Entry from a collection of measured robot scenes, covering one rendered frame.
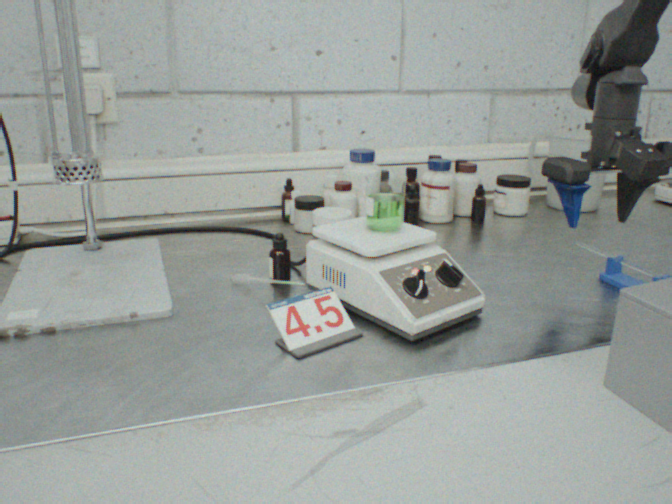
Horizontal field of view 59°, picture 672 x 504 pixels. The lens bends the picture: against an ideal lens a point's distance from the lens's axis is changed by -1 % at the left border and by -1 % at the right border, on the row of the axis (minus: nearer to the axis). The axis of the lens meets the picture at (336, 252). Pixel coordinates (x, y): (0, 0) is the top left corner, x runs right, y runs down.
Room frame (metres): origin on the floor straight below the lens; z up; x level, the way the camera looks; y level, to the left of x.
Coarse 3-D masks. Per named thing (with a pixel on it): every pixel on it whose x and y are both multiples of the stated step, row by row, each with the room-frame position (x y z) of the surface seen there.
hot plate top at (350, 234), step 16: (336, 224) 0.77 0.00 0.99; (352, 224) 0.77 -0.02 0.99; (336, 240) 0.70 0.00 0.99; (352, 240) 0.70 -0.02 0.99; (368, 240) 0.70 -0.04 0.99; (384, 240) 0.70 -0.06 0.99; (400, 240) 0.70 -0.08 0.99; (416, 240) 0.70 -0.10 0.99; (432, 240) 0.72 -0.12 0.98; (368, 256) 0.66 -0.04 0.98
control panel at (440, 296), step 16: (432, 256) 0.71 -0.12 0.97; (448, 256) 0.72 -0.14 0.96; (384, 272) 0.65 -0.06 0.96; (400, 272) 0.66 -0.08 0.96; (432, 272) 0.68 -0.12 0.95; (400, 288) 0.64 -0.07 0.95; (432, 288) 0.65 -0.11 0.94; (448, 288) 0.66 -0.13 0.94; (464, 288) 0.67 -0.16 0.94; (416, 304) 0.62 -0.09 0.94; (432, 304) 0.63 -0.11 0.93; (448, 304) 0.64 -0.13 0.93
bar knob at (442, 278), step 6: (444, 264) 0.68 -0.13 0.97; (450, 264) 0.67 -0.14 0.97; (438, 270) 0.68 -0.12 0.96; (444, 270) 0.68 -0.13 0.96; (450, 270) 0.67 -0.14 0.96; (456, 270) 0.67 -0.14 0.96; (438, 276) 0.67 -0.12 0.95; (444, 276) 0.67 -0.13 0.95; (450, 276) 0.67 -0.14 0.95; (456, 276) 0.66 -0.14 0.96; (462, 276) 0.66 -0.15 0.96; (444, 282) 0.66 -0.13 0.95; (450, 282) 0.67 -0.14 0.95; (456, 282) 0.66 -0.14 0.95
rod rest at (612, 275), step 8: (608, 264) 0.80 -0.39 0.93; (616, 264) 0.80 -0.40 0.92; (600, 272) 0.81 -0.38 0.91; (608, 272) 0.80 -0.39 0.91; (616, 272) 0.80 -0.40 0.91; (608, 280) 0.79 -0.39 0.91; (616, 280) 0.78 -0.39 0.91; (624, 280) 0.78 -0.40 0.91; (632, 280) 0.78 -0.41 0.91; (656, 280) 0.72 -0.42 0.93
